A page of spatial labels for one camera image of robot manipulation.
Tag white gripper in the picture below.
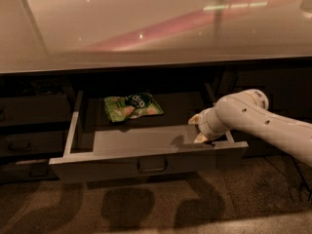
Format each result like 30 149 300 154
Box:
188 108 229 143

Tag dark drawer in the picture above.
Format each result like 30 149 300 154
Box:
0 95 71 127
0 159 58 184
0 131 63 157
50 92 248 183

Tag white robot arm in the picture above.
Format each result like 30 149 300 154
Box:
188 89 312 167

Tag items inside top drawer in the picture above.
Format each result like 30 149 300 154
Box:
104 93 164 123

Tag dark cabinet door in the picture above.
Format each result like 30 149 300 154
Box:
215 69 312 158

